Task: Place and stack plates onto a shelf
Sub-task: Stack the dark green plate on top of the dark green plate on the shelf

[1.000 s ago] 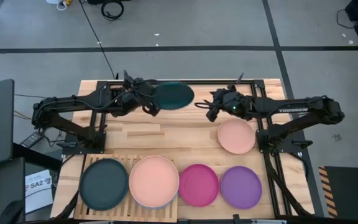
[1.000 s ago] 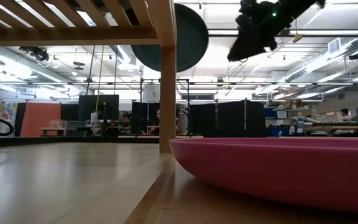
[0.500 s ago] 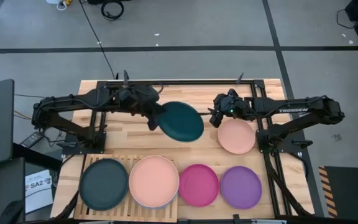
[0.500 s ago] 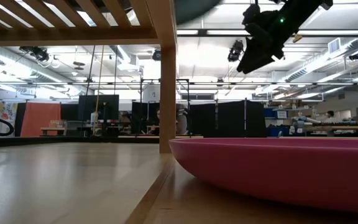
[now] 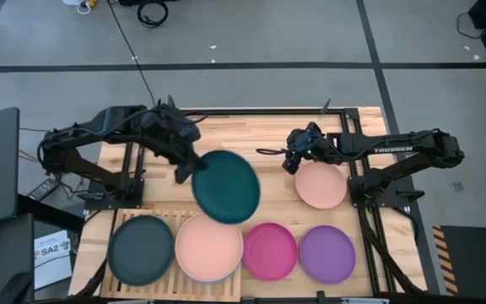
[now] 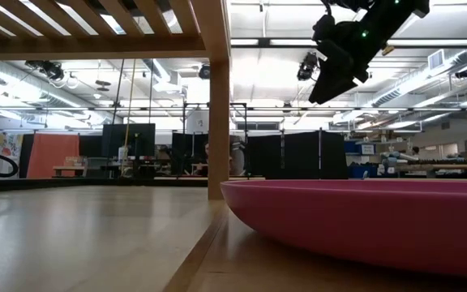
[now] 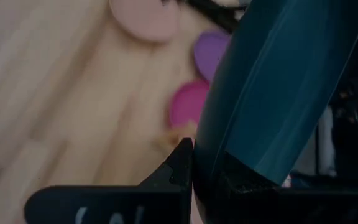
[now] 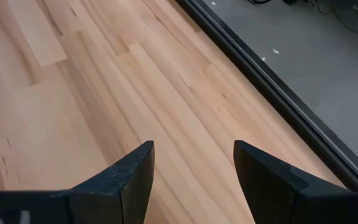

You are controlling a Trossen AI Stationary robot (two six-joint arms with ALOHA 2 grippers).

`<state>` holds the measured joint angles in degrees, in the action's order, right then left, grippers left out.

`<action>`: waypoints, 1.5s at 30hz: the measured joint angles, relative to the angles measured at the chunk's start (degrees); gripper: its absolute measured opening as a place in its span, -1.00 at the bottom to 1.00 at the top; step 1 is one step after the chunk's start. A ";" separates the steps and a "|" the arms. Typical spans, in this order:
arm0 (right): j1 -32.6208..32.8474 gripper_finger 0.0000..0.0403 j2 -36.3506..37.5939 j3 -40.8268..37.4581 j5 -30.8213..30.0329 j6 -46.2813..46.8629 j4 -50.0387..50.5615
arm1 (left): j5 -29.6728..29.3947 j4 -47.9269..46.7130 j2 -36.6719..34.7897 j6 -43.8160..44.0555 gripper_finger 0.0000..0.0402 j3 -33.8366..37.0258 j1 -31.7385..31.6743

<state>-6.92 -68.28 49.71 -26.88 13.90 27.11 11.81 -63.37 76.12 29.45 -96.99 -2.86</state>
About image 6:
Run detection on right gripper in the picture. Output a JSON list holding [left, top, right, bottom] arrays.
[[308, 38, 371, 105]]

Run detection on magenta plate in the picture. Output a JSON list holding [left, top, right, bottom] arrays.
[[220, 179, 467, 281]]

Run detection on wooden slatted shelf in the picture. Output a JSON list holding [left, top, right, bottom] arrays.
[[0, 0, 233, 201]]

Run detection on blue storage bin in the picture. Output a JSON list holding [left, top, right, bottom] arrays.
[[347, 164, 379, 179], [345, 140, 376, 156]]

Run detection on black partition panels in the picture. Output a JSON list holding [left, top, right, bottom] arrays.
[[246, 130, 349, 180]]

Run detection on person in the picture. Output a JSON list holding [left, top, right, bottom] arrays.
[[204, 135, 246, 176]]

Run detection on orange fabric panel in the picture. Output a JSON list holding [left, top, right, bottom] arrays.
[[26, 132, 81, 179]]

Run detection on colourful patterned poster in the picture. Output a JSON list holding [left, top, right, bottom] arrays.
[[0, 132, 24, 175]]

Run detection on black ceiling mounted camera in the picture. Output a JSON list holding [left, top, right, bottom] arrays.
[[296, 51, 319, 82]]

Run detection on black overhead frame bar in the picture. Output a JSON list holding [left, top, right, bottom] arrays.
[[229, 36, 467, 49]]

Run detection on black aluminium table frame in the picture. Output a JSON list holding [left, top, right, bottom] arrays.
[[0, 176, 267, 194]]

